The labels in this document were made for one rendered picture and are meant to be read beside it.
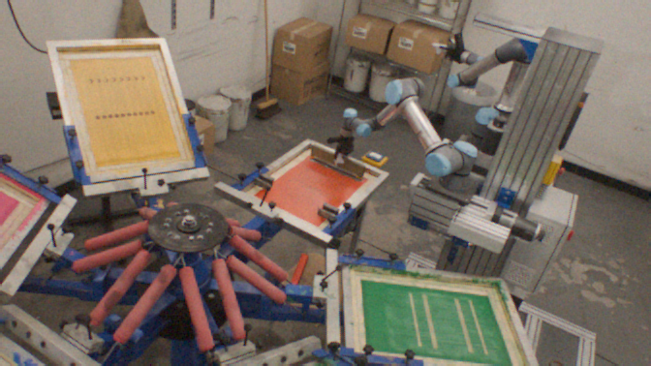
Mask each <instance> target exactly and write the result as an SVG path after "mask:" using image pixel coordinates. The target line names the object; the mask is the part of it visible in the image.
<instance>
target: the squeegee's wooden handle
mask: <svg viewBox="0 0 651 366"><path fill-rule="evenodd" d="M334 155H335V153H334V152H332V151H330V150H326V149H324V148H322V147H320V146H318V144H316V143H314V144H313V146H312V151H311V156H312V157H315V156H316V157H318V158H320V159H322V160H325V161H327V162H329V163H333V164H334V165H335V161H334ZM341 158H342V159H343V161H344V163H337V166H338V167H340V168H342V169H344V170H347V171H350V172H352V173H355V174H357V176H358V177H360V178H361V177H362V176H363V174H364V171H365V166H363V165H362V164H361V163H359V162H356V161H354V160H352V159H348V158H346V157H344V156H342V157H341Z"/></svg>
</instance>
